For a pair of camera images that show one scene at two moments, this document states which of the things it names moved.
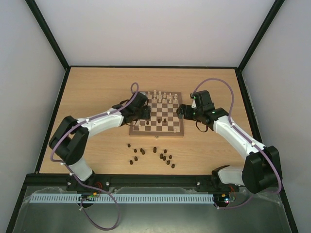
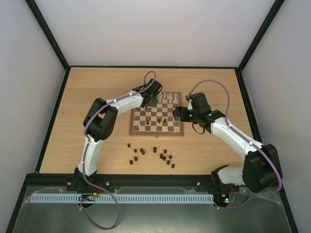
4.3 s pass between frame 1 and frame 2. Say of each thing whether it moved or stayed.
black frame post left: stayed
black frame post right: stayed
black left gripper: moved
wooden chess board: stayed
